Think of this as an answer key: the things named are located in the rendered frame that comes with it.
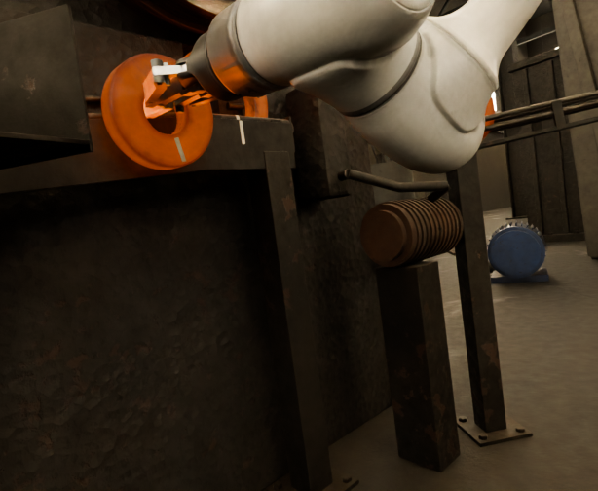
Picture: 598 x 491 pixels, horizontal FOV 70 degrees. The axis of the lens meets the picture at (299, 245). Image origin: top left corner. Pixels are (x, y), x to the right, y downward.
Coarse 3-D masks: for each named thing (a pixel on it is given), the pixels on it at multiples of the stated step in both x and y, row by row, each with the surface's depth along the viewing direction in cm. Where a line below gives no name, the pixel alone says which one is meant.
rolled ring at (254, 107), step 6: (246, 96) 80; (264, 96) 81; (246, 102) 81; (252, 102) 79; (258, 102) 79; (264, 102) 80; (246, 108) 81; (252, 108) 79; (258, 108) 79; (264, 108) 80; (246, 114) 81; (252, 114) 79; (258, 114) 79; (264, 114) 80
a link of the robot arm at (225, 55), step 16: (240, 0) 39; (224, 16) 40; (208, 32) 42; (224, 32) 39; (208, 48) 42; (224, 48) 40; (240, 48) 38; (224, 64) 41; (240, 64) 40; (224, 80) 42; (240, 80) 42; (256, 80) 40; (256, 96) 46
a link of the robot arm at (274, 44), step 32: (256, 0) 35; (288, 0) 32; (320, 0) 30; (352, 0) 30; (384, 0) 29; (416, 0) 30; (256, 32) 36; (288, 32) 33; (320, 32) 32; (352, 32) 31; (384, 32) 31; (416, 32) 38; (256, 64) 39; (288, 64) 36; (320, 64) 35; (352, 64) 34; (384, 64) 35; (320, 96) 40; (352, 96) 38; (384, 96) 38
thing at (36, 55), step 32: (0, 32) 36; (32, 32) 36; (64, 32) 35; (0, 64) 37; (32, 64) 36; (64, 64) 35; (0, 96) 37; (32, 96) 36; (64, 96) 36; (0, 128) 37; (32, 128) 37; (64, 128) 36; (0, 160) 36; (32, 160) 37
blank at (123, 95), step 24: (120, 72) 54; (144, 72) 57; (120, 96) 54; (144, 96) 57; (120, 120) 54; (144, 120) 57; (192, 120) 62; (120, 144) 56; (144, 144) 56; (168, 144) 59; (192, 144) 62; (168, 168) 60
